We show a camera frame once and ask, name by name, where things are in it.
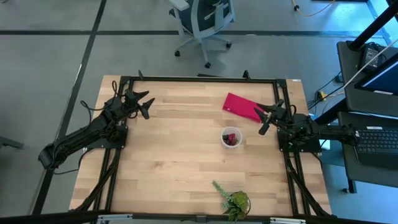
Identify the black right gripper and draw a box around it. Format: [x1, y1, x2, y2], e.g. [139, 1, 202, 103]
[254, 99, 287, 136]

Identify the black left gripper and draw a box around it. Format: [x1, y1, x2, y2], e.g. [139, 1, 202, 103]
[119, 88, 155, 121]

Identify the clear plastic cup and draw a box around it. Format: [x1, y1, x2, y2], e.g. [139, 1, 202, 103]
[220, 126, 243, 149]

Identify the red folded cloth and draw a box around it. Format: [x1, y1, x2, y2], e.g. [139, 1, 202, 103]
[222, 92, 265, 123]

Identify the green artificial succulent plant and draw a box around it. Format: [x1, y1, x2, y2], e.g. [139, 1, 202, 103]
[212, 180, 251, 222]

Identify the white grey office chair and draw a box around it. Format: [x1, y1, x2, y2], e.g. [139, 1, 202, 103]
[169, 0, 236, 69]

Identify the black monitor desk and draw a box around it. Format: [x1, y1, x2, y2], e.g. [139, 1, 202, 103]
[336, 40, 398, 116]

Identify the black laptop keyboard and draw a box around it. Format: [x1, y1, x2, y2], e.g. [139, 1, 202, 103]
[348, 126, 398, 170]

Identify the black power adapter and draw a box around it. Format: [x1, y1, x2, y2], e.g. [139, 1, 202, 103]
[357, 42, 386, 71]

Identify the black computer monitor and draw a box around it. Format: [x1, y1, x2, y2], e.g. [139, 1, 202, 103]
[354, 52, 398, 96]

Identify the black laptop desk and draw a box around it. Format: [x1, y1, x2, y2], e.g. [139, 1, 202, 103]
[337, 111, 398, 194]

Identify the black diagonal pole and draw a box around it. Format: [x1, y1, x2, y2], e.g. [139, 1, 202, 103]
[312, 0, 398, 128]

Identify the grey floor object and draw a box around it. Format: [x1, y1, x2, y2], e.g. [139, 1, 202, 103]
[0, 136, 25, 151]

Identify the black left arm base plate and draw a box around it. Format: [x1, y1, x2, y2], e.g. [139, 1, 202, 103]
[83, 124, 128, 149]

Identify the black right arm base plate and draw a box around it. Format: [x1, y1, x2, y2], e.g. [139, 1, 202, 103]
[277, 127, 322, 153]

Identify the yellow floor cable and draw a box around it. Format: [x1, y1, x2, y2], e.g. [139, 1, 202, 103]
[290, 0, 338, 18]

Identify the black camera rig beam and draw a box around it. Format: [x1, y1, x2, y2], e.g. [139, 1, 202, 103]
[0, 210, 398, 224]

